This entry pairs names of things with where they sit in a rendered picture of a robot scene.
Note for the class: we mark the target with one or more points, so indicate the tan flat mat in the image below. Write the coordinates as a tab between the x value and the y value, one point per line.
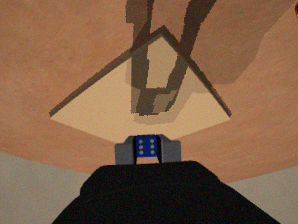
153	90

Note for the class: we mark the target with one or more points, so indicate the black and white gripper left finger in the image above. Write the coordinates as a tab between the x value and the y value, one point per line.
126	153

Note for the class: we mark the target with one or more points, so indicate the blue die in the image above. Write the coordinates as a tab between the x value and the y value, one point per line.
146	145

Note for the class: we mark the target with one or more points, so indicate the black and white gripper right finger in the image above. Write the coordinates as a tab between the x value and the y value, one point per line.
168	150

